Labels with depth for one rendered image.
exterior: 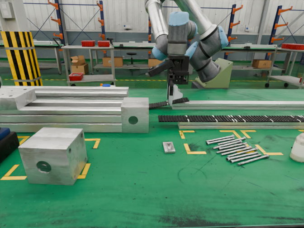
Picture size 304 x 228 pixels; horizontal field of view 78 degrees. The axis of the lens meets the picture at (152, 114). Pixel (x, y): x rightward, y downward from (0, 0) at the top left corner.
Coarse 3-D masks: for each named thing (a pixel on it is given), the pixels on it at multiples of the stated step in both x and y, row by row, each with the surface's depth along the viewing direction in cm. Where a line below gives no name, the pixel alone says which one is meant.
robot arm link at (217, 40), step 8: (176, 0) 100; (184, 0) 99; (192, 0) 99; (184, 8) 101; (192, 8) 100; (200, 8) 102; (192, 16) 102; (200, 16) 102; (200, 24) 104; (208, 24) 104; (200, 32) 107; (208, 32) 105; (216, 32) 105; (224, 32) 111; (200, 40) 111; (208, 40) 107; (216, 40) 106; (224, 40) 105; (208, 48) 110; (216, 48) 109
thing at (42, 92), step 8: (40, 88) 83; (48, 88) 83; (56, 88) 83; (64, 88) 83; (72, 88) 83; (80, 88) 83; (88, 88) 84; (96, 88) 84; (104, 88) 84; (112, 88) 84; (120, 88) 84; (40, 96) 78; (48, 96) 78; (56, 96) 78; (64, 96) 78; (72, 96) 78; (80, 96) 79; (88, 96) 79; (96, 96) 79; (104, 96) 79; (112, 96) 79; (120, 96) 79; (128, 96) 87
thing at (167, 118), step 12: (168, 120) 65; (180, 120) 65; (192, 120) 66; (204, 120) 66; (216, 120) 66; (228, 120) 66; (240, 120) 66; (252, 120) 66; (264, 120) 66; (276, 120) 67; (288, 120) 67; (300, 120) 67
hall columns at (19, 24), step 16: (0, 0) 295; (16, 0) 294; (0, 16) 295; (16, 16) 294; (16, 32) 300; (16, 48) 310; (32, 48) 332; (16, 64) 320; (32, 64) 332; (16, 80) 330; (32, 80) 332
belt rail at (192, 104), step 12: (180, 108) 84; (192, 108) 84; (204, 108) 84; (216, 108) 85; (228, 108) 85; (240, 108) 85; (252, 108) 85; (264, 108) 85; (276, 108) 85; (288, 108) 86; (300, 108) 86
